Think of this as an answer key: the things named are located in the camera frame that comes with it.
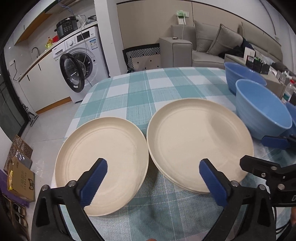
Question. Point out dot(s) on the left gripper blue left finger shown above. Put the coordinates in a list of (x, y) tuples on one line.
[(48, 220)]

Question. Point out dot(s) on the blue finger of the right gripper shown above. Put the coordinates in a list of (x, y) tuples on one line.
[(261, 168), (279, 142)]

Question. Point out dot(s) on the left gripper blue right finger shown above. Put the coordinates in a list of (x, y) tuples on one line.
[(258, 222)]

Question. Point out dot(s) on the blue bowl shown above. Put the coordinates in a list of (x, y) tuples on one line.
[(261, 110), (235, 71)]

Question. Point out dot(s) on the blue bowl edge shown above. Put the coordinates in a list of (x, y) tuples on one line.
[(292, 110)]

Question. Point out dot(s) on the cream plate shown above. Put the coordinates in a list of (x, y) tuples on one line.
[(109, 156), (186, 131)]

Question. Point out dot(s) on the white kitchen counter cabinet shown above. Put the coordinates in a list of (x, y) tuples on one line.
[(44, 85)]

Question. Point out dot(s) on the clear water bottle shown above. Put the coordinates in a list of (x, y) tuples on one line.
[(288, 92)]

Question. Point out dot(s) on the patterned brown cardboard box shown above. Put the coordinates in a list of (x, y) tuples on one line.
[(22, 151)]

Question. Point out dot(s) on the black cardboard box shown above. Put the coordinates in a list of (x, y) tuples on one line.
[(257, 65)]

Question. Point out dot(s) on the white small box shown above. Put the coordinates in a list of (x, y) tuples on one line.
[(248, 52)]

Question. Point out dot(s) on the dark glass door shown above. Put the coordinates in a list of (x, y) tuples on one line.
[(13, 120)]

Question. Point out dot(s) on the grey cushion right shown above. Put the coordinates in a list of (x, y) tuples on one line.
[(226, 39)]

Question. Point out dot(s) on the grey cushion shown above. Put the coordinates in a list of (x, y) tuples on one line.
[(205, 35), (226, 39)]

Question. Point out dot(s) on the grey cushion left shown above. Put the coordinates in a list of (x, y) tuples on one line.
[(205, 35)]

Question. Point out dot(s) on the grey sofa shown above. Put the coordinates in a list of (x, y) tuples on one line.
[(179, 50)]

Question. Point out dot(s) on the white washing machine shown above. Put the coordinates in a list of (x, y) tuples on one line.
[(81, 62)]

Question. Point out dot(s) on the black rice cooker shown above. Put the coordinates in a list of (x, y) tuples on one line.
[(66, 26)]

